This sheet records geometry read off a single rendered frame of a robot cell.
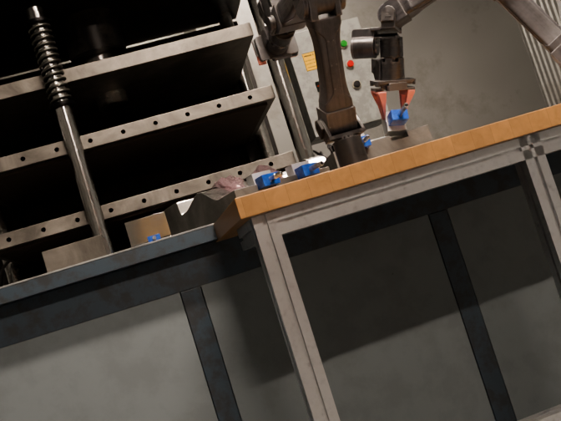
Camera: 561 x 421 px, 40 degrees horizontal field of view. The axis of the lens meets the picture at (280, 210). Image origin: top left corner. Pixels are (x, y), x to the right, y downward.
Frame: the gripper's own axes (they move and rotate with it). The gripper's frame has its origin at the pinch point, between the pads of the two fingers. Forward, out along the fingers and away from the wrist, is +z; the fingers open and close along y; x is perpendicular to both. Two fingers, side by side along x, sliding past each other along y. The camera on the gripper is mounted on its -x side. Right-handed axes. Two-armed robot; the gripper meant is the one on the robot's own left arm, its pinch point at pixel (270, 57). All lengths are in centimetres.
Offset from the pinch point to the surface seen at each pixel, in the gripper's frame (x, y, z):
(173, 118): -9, 22, 70
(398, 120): 28.2, -22.3, -14.1
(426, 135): 33.4, -29.0, -11.5
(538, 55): -31, -228, 235
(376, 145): 32.3, -15.6, -11.1
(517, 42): -46, -223, 245
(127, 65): -32, 32, 72
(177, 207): 29.3, 34.0, 15.8
